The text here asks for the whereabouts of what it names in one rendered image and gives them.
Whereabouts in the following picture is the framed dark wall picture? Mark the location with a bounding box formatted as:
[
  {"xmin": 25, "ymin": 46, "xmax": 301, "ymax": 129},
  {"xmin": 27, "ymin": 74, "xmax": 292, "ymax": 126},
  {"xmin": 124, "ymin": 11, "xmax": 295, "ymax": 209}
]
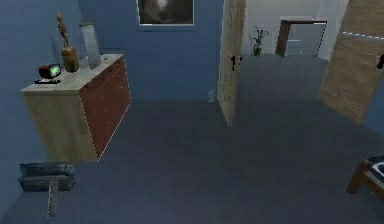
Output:
[{"xmin": 137, "ymin": 0, "xmax": 195, "ymax": 27}]

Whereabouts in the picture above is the black door handle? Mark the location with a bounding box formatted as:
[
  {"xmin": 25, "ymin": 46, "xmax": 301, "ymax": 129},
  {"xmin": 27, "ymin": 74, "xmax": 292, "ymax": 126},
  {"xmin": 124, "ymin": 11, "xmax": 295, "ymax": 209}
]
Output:
[{"xmin": 230, "ymin": 55, "xmax": 243, "ymax": 72}]

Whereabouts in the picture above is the brown wooden room door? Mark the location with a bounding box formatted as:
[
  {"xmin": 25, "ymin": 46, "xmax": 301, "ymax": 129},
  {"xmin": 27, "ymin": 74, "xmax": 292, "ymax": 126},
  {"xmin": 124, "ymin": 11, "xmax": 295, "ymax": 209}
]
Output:
[{"xmin": 318, "ymin": 0, "xmax": 384, "ymax": 125}]

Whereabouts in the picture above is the brown wooden statue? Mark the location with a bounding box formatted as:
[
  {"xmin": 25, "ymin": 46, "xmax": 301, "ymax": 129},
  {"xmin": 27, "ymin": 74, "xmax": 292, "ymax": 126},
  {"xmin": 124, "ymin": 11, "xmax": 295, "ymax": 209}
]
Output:
[{"xmin": 55, "ymin": 12, "xmax": 81, "ymax": 74}]

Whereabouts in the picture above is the grey glass vase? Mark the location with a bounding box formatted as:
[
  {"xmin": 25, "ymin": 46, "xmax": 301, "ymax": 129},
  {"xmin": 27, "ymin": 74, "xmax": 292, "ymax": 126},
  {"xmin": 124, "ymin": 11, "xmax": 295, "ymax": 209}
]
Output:
[{"xmin": 79, "ymin": 22, "xmax": 103, "ymax": 70}]

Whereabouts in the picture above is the dark brown framed doorway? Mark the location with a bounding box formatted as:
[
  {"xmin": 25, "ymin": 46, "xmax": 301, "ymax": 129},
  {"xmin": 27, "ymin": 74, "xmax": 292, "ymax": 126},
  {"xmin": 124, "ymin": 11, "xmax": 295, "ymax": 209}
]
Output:
[{"xmin": 275, "ymin": 19, "xmax": 328, "ymax": 58}]

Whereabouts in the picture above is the wooden chest of drawers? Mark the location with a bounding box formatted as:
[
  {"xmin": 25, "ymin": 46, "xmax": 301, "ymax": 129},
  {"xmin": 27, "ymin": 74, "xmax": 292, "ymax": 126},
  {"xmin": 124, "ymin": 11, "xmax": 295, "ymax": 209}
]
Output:
[{"xmin": 20, "ymin": 53, "xmax": 132, "ymax": 163}]

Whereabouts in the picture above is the green house plant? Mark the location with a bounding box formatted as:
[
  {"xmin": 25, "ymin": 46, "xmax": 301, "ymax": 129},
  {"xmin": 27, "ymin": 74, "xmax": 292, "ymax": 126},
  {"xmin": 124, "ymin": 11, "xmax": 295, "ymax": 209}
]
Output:
[{"xmin": 251, "ymin": 25, "xmax": 270, "ymax": 57}]

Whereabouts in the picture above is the light wooden room door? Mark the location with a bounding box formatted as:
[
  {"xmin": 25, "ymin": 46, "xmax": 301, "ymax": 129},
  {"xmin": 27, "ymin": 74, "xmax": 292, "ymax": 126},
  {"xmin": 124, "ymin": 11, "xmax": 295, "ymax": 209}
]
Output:
[{"xmin": 216, "ymin": 0, "xmax": 247, "ymax": 128}]

